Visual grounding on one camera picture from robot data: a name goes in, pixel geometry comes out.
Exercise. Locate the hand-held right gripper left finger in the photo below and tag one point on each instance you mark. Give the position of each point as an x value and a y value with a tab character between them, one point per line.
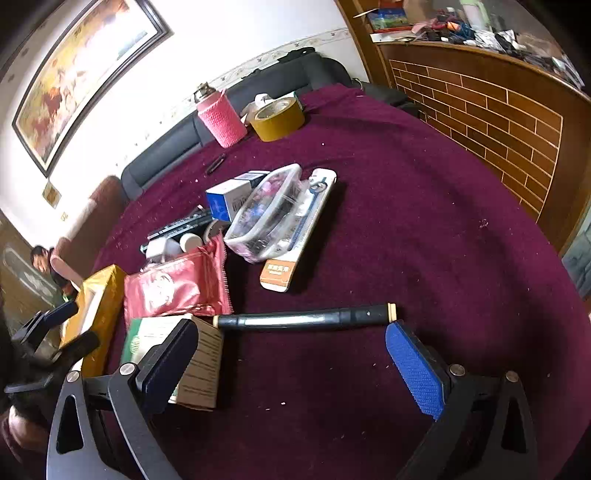
170	367

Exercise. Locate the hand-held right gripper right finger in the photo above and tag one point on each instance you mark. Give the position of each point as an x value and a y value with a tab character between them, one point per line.
415	367

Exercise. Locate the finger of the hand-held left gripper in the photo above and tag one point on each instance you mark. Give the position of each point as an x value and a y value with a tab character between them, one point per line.
62	312
78	346

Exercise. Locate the green and brown carton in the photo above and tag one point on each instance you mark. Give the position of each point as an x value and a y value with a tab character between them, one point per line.
205	364

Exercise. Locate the red foil packet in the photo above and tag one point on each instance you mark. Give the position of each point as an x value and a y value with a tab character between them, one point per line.
175	286

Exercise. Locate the black pen with cream tip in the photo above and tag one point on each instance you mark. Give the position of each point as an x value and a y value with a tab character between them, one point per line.
295	318

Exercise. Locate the yellow tissue box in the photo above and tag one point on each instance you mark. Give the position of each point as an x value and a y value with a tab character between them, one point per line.
99	304

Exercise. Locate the brown chair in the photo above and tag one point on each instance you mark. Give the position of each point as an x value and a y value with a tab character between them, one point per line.
99	212

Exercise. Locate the white charger plug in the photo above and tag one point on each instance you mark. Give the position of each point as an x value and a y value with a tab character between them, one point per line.
159	249

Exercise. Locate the small white bottle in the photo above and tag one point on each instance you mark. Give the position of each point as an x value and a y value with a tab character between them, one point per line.
190	242

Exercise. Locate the clear plastic container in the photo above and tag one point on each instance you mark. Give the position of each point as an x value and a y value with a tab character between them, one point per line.
263	217

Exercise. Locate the blue and white box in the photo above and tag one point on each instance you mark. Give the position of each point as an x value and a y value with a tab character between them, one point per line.
226	198

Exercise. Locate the white orange tube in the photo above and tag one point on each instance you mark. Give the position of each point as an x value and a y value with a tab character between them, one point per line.
314	207

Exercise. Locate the black leather sofa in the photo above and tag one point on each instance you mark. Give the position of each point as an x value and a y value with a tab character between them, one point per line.
175	147

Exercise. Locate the framed painting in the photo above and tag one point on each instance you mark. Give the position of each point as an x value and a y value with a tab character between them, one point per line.
83	78

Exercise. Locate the pink knitted bottle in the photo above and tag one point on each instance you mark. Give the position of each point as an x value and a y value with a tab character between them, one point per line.
220	120

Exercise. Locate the wooden brick-pattern counter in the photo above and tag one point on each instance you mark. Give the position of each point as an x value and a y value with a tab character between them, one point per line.
498	115

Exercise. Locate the brown packing tape roll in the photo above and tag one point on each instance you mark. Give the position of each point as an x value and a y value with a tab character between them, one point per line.
277	122

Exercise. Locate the black bag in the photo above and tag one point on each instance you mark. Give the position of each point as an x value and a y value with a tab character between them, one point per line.
295	54

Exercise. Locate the pile of counter clutter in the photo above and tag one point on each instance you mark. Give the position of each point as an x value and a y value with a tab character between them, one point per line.
489	34

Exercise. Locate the blue printed box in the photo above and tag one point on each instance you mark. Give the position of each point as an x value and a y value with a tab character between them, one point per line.
388	19

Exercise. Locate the small wall plaque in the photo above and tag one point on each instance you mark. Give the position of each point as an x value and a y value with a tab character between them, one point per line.
51	194

